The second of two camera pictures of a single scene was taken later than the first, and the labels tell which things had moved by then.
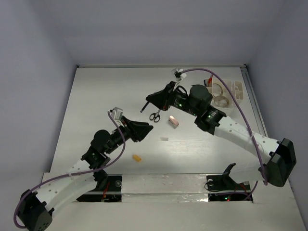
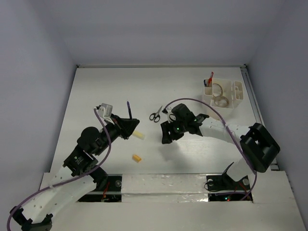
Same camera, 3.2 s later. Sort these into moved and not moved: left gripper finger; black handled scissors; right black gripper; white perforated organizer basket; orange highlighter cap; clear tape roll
Moved: right black gripper; left gripper finger
Not moved: clear tape roll; white perforated organizer basket; orange highlighter cap; black handled scissors
